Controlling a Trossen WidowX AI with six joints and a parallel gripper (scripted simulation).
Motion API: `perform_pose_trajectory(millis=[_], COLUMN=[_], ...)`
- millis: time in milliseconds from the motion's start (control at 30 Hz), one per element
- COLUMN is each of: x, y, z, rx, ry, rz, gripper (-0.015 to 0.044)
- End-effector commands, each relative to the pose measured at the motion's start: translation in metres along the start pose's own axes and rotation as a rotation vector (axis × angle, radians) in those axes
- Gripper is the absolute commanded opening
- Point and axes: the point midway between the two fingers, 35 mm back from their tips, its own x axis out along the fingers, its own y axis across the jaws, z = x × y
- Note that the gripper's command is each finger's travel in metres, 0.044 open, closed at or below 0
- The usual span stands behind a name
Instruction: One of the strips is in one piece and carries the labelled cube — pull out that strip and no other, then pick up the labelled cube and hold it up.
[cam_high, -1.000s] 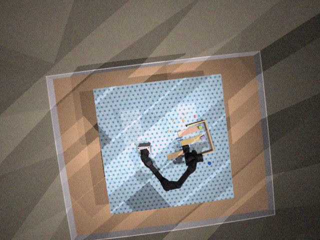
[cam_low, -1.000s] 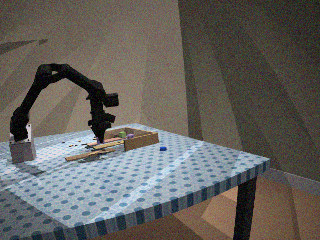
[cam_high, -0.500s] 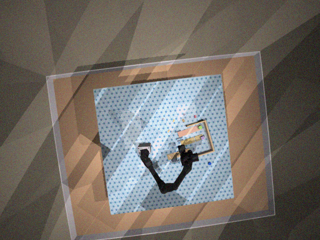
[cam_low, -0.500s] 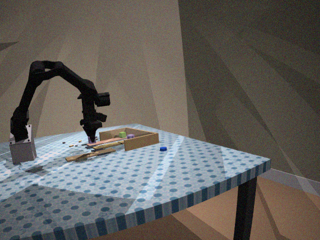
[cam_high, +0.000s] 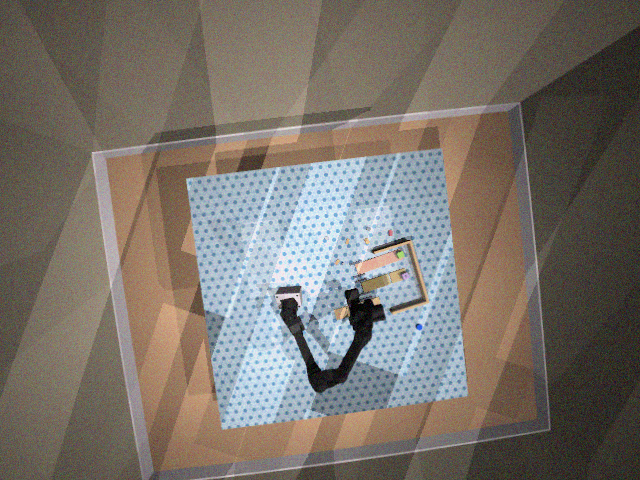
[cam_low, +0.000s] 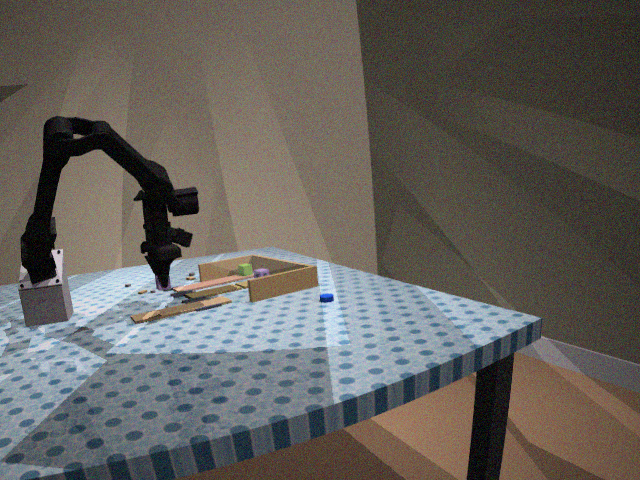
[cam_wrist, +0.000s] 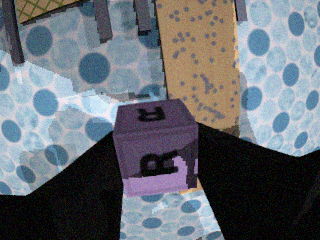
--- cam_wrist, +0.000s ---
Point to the purple labelled cube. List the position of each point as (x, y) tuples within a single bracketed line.
[(157, 145)]

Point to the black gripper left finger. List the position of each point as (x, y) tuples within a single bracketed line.
[(81, 203)]

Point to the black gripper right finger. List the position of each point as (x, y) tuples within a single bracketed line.
[(255, 193)]

